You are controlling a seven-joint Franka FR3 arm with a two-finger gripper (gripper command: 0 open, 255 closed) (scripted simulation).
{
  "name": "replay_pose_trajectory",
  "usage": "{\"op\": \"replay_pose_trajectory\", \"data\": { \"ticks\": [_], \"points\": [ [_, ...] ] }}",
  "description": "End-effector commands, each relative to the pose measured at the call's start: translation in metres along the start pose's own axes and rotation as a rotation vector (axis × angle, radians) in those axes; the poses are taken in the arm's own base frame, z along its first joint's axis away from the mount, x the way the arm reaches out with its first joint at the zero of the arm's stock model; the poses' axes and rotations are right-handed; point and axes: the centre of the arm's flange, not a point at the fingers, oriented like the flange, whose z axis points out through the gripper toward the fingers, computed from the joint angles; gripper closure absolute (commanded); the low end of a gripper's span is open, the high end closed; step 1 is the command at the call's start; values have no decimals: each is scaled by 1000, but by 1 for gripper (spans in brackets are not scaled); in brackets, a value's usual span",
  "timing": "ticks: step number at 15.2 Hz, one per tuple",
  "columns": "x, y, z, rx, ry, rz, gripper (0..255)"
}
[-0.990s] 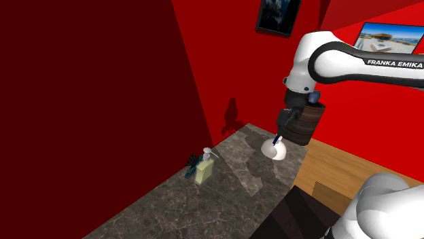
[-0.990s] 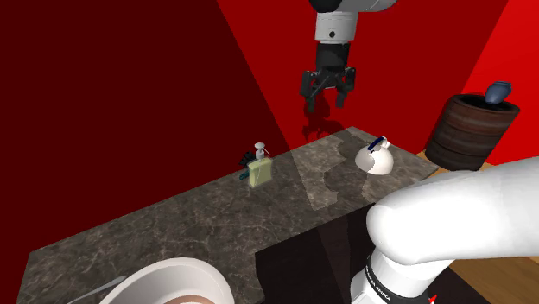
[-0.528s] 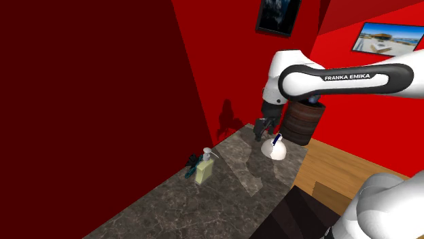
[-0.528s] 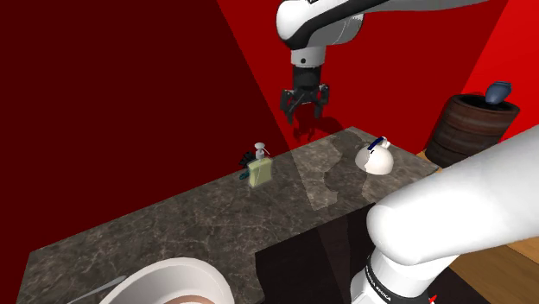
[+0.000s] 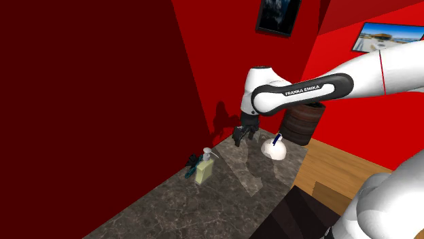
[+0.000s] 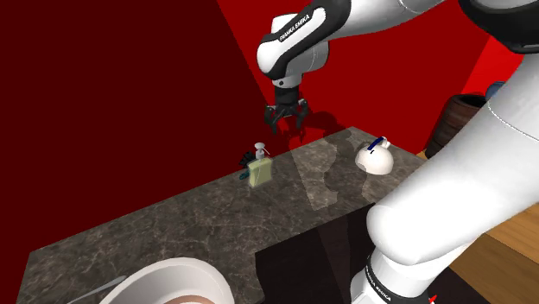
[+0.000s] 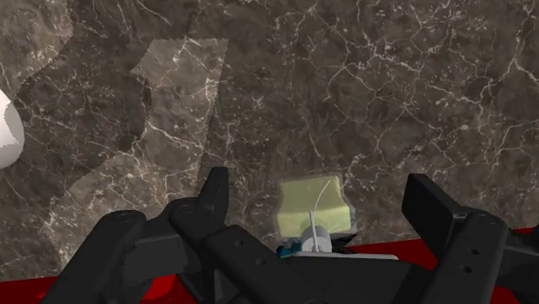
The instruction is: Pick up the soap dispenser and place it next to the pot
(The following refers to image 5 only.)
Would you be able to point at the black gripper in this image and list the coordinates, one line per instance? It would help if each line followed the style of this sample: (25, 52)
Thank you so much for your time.
(249, 120)

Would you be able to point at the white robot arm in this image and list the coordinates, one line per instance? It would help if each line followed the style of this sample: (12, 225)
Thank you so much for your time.
(364, 74)

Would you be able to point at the blue pen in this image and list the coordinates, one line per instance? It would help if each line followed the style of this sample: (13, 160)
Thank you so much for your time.
(276, 139)

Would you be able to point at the white bowl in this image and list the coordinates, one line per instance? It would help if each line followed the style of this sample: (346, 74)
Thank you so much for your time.
(273, 149)

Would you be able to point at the pale yellow soap dispenser bottle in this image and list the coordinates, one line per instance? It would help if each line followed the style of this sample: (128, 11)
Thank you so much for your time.
(204, 170)

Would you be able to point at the dark brown ribbed bin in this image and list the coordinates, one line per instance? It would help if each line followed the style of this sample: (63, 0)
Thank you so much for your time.
(300, 123)

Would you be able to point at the teal and black figure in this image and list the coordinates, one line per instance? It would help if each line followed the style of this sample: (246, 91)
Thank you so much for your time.
(192, 164)

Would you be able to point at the dark robot stand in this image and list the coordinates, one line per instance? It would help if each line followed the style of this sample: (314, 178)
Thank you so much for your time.
(298, 215)

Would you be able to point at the dark framed wall picture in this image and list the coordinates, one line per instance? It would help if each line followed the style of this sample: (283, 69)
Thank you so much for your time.
(278, 15)

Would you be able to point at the blue sky landscape wall picture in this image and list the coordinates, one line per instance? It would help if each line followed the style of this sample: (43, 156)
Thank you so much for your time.
(384, 36)

